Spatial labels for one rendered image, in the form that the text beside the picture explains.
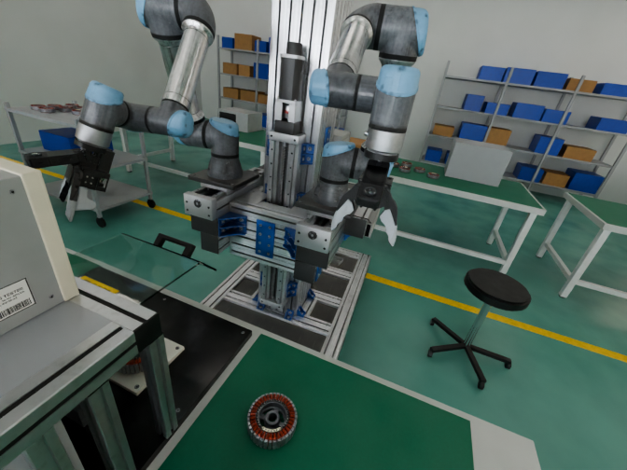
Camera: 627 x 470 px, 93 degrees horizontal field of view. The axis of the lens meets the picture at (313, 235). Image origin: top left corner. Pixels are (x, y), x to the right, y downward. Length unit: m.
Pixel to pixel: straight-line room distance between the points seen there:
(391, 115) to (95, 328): 0.59
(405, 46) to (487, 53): 6.00
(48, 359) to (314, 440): 0.54
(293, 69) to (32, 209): 0.96
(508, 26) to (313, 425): 6.86
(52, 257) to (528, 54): 7.02
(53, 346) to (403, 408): 0.75
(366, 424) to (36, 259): 0.73
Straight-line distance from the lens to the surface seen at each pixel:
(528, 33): 7.12
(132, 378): 0.90
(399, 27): 1.04
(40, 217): 0.54
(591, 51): 7.31
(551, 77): 6.60
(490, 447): 0.97
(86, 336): 0.54
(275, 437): 0.77
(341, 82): 0.71
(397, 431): 0.88
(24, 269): 0.56
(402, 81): 0.60
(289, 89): 1.26
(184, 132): 0.96
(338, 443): 0.82
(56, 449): 0.55
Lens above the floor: 1.47
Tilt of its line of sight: 28 degrees down
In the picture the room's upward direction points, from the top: 8 degrees clockwise
